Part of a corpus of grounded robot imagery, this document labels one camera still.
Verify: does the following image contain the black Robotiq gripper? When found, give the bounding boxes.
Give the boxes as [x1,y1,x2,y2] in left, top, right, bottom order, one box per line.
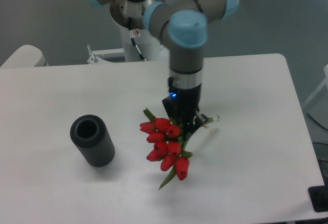
[162,85,208,134]

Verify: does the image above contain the red tulip bouquet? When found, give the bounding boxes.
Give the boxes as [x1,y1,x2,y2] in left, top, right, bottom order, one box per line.
[139,108,196,189]

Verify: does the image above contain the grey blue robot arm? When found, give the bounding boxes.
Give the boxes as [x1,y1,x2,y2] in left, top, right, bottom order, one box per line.
[89,0,239,135]

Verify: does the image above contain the black ribbed cylindrical vase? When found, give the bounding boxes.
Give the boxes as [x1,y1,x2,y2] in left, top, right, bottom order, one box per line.
[70,114,115,167]

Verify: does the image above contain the white furniture leg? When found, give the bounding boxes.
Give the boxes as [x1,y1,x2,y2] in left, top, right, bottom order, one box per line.
[301,65,327,111]

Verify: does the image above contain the black device at table edge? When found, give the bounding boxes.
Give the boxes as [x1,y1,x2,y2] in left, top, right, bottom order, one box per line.
[308,186,327,213]

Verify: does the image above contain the white chair back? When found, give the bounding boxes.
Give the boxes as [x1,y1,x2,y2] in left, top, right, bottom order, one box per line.
[1,45,49,69]

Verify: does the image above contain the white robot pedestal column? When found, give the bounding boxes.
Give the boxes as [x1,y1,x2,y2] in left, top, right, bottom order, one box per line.
[109,0,170,63]

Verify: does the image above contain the black cable on pedestal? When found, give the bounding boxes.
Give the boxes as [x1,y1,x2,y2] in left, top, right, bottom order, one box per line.
[130,37,147,62]

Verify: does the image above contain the black floor cable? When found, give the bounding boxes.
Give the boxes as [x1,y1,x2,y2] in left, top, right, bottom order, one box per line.
[306,113,328,130]

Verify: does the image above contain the white metal base frame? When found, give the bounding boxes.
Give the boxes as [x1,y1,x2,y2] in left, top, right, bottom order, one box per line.
[86,44,170,65]

